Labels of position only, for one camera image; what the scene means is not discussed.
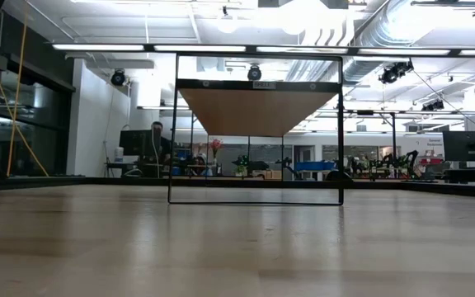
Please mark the black background robot arm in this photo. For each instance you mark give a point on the black background robot arm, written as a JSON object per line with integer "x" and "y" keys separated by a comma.
{"x": 398, "y": 161}
{"x": 254, "y": 165}
{"x": 289, "y": 165}

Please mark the white shelf label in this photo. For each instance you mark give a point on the white shelf label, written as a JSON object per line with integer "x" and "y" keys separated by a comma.
{"x": 264, "y": 85}

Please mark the small green potted plant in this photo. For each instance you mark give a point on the small green potted plant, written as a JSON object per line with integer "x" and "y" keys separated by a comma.
{"x": 241, "y": 169}

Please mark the pink flower bouquet vase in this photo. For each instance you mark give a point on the pink flower bouquet vase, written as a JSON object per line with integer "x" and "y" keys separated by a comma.
{"x": 215, "y": 145}

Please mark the brown cardboard box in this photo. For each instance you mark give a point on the brown cardboard box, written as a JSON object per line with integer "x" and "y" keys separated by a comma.
{"x": 269, "y": 174}

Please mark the blue plastic bin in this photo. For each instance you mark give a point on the blue plastic bin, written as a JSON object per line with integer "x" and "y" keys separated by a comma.
{"x": 315, "y": 166}

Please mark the person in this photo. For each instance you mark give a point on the person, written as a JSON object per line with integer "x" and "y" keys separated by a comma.
{"x": 157, "y": 125}

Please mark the black computer monitor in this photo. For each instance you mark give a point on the black computer monitor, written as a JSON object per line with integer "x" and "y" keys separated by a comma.
{"x": 138, "y": 142}
{"x": 468, "y": 145}

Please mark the white plastic jug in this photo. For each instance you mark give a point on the white plastic jug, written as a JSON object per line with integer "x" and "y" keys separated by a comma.
{"x": 118, "y": 154}

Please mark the dark office desk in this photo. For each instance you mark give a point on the dark office desk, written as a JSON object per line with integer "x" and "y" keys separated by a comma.
{"x": 116, "y": 165}
{"x": 468, "y": 175}

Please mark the black metal frame shelf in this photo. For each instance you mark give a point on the black metal frame shelf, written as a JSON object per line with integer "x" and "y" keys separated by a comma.
{"x": 254, "y": 111}

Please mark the black metal table frame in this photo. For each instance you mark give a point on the black metal table frame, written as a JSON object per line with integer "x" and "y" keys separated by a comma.
{"x": 97, "y": 181}

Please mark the black background station frame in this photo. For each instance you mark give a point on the black background station frame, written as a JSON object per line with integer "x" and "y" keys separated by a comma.
{"x": 393, "y": 140}

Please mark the silver spiral ventilation duct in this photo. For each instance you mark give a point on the silver spiral ventilation duct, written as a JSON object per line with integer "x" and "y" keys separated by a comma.
{"x": 369, "y": 37}

